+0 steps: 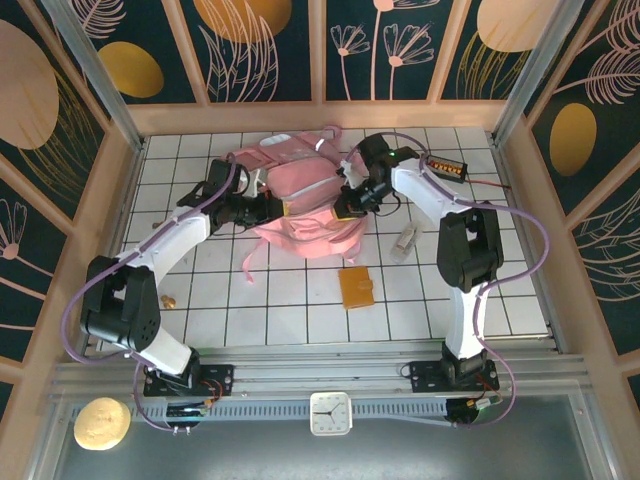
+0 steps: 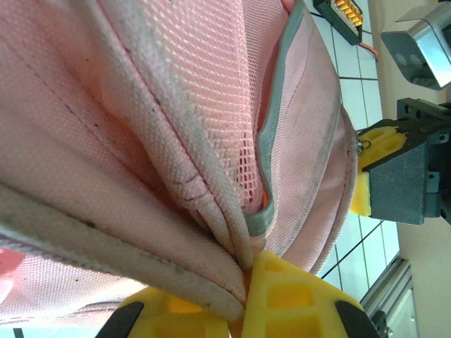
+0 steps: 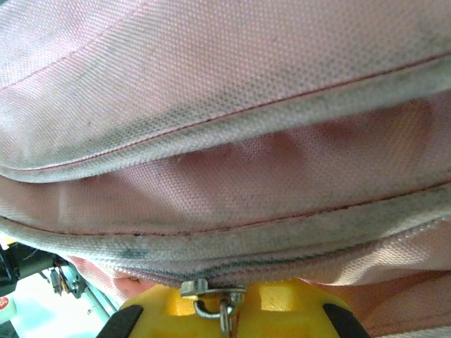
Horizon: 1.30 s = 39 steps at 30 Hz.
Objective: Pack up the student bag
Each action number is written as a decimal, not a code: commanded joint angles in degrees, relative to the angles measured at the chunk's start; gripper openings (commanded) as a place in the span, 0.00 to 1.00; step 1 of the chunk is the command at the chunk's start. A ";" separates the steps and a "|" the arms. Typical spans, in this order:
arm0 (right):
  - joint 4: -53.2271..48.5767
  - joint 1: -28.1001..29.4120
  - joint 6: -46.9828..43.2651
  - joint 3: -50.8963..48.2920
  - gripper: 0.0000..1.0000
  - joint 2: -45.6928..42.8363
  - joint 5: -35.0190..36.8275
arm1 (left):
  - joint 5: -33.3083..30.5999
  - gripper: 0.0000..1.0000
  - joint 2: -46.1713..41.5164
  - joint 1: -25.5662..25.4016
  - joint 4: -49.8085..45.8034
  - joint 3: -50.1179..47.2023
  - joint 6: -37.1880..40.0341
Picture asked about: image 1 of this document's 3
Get aluminium side rail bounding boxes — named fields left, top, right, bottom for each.
left=77, top=137, right=149, bottom=361

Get red and black charger cable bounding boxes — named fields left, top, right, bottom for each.
left=464, top=174, right=511, bottom=191

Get round yellow sponge disc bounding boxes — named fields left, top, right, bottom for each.
left=73, top=397, right=132, bottom=452

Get aluminium corner post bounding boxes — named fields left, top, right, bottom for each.
left=491, top=0, right=587, bottom=147
left=39, top=0, right=147, bottom=154

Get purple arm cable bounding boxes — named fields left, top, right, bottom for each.
left=60, top=153, right=239, bottom=435
left=342, top=130, right=554, bottom=430

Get grey slotted cable duct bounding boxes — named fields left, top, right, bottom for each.
left=69, top=398, right=451, bottom=427

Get tan leather wallet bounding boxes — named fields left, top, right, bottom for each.
left=338, top=267, right=377, bottom=311

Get small clear plastic packet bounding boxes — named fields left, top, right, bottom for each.
left=389, top=222, right=424, bottom=264

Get black charger board orange connectors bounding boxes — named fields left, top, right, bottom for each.
left=419, top=153, right=470, bottom=184

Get white square clock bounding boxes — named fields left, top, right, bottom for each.
left=308, top=391, right=354, bottom=437

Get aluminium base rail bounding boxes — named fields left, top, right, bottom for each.
left=49, top=339, right=589, bottom=401

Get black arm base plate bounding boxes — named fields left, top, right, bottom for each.
left=408, top=359, right=500, bottom=394
left=143, top=363, right=235, bottom=399

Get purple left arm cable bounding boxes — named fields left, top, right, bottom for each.
left=60, top=153, right=239, bottom=435

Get pink school backpack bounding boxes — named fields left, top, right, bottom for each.
left=219, top=125, right=366, bottom=286

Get black controller with wires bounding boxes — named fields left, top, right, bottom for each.
left=444, top=387, right=504, bottom=430
left=164, top=387, right=224, bottom=435

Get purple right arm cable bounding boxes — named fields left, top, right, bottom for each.
left=342, top=130, right=554, bottom=430

